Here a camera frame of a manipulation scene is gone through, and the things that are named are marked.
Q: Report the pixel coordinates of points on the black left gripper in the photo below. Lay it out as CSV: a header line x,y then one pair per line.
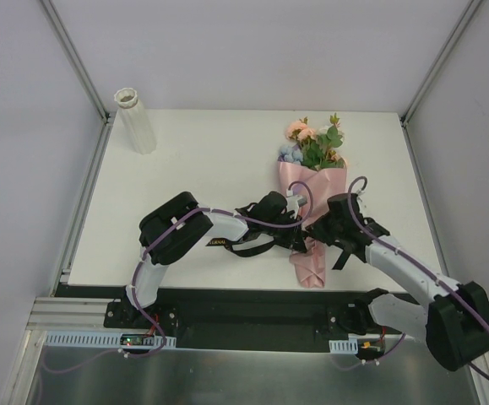
x,y
292,236

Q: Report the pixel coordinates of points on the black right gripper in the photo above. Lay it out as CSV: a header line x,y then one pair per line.
x,y
322,229

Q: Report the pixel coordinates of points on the black ribbon gold lettering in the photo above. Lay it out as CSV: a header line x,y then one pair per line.
x,y
246,251

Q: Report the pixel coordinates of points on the pink flower bouquet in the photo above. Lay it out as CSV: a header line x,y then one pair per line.
x,y
311,165

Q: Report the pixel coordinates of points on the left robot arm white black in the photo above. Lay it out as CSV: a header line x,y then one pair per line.
x,y
172,230

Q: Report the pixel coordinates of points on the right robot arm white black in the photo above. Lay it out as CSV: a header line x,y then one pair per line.
x,y
451,318

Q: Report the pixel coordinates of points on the white ribbed vase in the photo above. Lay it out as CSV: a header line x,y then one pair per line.
x,y
136,121

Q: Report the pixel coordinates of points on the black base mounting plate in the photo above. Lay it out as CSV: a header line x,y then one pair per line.
x,y
257,320

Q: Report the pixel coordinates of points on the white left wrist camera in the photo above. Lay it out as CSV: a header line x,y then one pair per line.
x,y
294,201

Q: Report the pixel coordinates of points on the small white cable duct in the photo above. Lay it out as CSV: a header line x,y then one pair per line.
x,y
349,346

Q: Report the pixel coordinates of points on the white slotted cable duct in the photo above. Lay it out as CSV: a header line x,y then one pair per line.
x,y
108,340

